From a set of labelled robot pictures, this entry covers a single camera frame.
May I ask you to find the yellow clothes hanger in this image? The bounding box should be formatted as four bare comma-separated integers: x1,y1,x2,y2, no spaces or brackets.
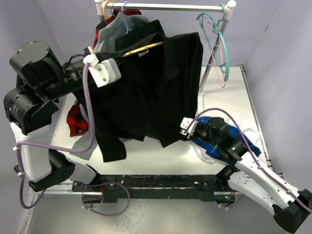
121,41,163,58

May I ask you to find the black polo shirt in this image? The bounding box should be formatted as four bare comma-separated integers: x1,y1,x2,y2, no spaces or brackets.
73,31,204,163

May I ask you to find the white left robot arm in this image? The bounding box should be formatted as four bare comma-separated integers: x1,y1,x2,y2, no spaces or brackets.
3,40,126,192

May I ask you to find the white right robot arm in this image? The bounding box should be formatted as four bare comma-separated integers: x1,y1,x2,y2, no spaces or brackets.
181,117,312,234

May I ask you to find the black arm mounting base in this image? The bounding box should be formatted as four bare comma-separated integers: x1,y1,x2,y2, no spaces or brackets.
72,175,236,205

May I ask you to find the white shirt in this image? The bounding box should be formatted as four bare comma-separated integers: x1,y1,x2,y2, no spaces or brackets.
192,116,262,164

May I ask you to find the blue plaid shirt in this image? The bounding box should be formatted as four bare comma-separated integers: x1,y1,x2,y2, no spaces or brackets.
198,117,250,161

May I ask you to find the grey hanging shirt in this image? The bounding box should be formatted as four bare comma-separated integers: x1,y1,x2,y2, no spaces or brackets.
72,11,149,161

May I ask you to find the blue clothes hanger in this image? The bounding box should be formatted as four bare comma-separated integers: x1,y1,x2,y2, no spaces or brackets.
121,1,132,34

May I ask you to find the black hanging shirt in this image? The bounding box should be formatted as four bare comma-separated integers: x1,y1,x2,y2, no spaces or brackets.
116,19,165,51

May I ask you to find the beige clothes hanger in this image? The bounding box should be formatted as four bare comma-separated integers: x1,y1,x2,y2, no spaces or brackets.
102,0,114,20

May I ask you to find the pink clothes hanger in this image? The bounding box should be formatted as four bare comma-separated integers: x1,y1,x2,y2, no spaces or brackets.
198,3,233,89

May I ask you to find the red plaid hanging shirt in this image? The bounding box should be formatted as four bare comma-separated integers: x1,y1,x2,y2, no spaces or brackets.
67,8,142,137

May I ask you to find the teal clothes hanger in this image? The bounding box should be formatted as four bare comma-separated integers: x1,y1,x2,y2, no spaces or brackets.
196,4,230,88

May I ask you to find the white metal clothes rack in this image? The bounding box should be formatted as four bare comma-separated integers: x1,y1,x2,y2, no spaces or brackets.
95,0,236,94

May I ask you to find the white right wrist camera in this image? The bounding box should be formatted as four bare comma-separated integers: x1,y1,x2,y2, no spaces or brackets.
180,117,198,138

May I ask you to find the aluminium frame rail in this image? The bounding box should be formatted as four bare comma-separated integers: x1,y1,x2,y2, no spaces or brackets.
28,158,287,195

